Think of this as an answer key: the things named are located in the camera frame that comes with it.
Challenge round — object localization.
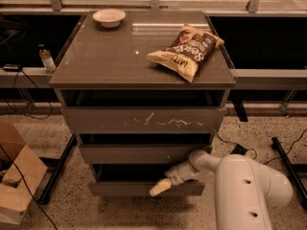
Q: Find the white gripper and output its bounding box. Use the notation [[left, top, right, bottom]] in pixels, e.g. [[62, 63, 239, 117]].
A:
[[150, 161, 196, 196]]

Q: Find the grey bottom drawer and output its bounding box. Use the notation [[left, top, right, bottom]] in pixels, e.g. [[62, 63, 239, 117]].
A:
[[87, 164, 206, 197]]

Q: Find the grey drawer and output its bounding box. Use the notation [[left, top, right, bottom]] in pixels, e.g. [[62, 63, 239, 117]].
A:
[[79, 145, 212, 164], [87, 164, 206, 197], [62, 106, 225, 134]]

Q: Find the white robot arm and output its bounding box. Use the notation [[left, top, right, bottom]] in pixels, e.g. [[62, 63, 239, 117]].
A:
[[150, 149, 293, 230]]

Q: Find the grey middle drawer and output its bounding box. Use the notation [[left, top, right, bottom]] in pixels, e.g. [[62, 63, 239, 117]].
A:
[[79, 145, 212, 164]]

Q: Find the grey drawer cabinet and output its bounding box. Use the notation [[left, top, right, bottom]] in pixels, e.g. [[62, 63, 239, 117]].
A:
[[48, 10, 237, 190]]

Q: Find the grey top drawer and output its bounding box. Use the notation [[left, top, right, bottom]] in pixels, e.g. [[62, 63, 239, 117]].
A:
[[62, 106, 225, 134]]

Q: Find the black power adapter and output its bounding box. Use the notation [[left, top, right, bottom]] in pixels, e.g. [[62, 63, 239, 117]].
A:
[[231, 145, 248, 155]]

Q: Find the black left stand leg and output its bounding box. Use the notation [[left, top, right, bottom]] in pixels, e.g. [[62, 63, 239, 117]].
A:
[[38, 134, 77, 205]]

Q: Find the black stand leg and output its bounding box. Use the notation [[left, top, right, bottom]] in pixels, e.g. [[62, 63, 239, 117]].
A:
[[272, 137, 307, 210], [38, 134, 77, 205]]

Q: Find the black right stand leg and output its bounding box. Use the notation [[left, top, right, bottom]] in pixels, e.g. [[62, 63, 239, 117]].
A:
[[272, 137, 307, 210]]

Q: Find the yellow brown chip bag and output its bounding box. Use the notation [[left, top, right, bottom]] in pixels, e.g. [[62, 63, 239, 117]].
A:
[[146, 24, 224, 82]]

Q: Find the cardboard box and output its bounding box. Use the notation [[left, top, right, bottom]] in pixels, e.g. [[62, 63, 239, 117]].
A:
[[0, 122, 47, 224]]

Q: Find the white ceramic bowl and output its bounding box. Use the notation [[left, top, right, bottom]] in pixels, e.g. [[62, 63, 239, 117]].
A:
[[92, 9, 126, 28]]

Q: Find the small glass bottle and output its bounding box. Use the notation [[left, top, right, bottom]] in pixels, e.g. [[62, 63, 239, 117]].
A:
[[38, 44, 56, 74]]

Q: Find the small black device on ledge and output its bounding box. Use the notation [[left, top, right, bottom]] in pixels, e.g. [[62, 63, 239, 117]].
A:
[[3, 64, 22, 72]]

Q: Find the black cable over box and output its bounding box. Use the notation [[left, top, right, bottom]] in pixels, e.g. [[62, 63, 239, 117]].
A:
[[0, 142, 60, 230]]

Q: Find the black hanging cable left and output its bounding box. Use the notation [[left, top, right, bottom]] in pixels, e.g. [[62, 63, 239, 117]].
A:
[[0, 32, 54, 121]]

